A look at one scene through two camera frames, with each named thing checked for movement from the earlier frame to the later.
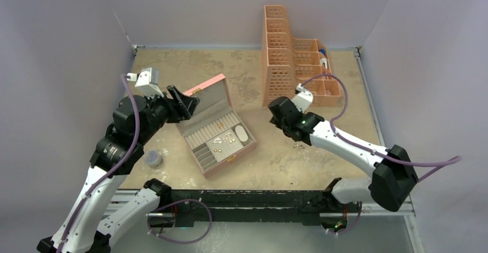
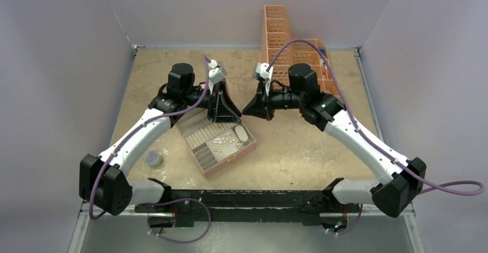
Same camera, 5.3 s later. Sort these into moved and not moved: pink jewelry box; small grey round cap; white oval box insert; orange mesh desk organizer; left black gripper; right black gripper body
Moved: right black gripper body; left black gripper
Not moved: white oval box insert; pink jewelry box; small grey round cap; orange mesh desk organizer
